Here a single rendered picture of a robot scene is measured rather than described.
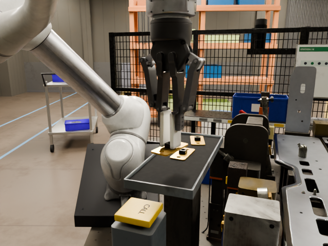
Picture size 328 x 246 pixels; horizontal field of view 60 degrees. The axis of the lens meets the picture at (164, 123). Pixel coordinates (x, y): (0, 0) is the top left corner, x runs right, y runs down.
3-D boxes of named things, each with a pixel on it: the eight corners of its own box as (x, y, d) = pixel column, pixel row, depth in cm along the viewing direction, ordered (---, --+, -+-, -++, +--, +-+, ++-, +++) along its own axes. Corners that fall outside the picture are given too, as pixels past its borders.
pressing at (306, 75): (308, 133, 147) (317, 66, 139) (284, 131, 151) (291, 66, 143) (308, 133, 148) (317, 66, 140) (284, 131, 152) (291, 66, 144)
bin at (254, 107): (286, 122, 159) (289, 98, 156) (231, 118, 168) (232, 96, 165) (284, 115, 174) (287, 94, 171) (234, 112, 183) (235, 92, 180)
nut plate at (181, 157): (184, 161, 66) (184, 156, 65) (169, 158, 67) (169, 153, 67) (195, 150, 73) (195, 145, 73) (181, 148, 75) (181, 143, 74)
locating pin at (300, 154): (306, 161, 113) (308, 146, 111) (297, 160, 114) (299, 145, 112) (305, 159, 116) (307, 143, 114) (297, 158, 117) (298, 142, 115)
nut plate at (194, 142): (205, 145, 77) (205, 141, 76) (191, 145, 77) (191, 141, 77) (202, 136, 85) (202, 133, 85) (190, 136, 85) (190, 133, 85)
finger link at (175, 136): (177, 110, 55) (181, 111, 55) (177, 145, 57) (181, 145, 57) (169, 113, 53) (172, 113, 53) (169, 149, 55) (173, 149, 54)
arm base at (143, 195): (103, 210, 118) (100, 206, 114) (108, 162, 131) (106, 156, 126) (146, 209, 118) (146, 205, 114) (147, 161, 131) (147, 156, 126)
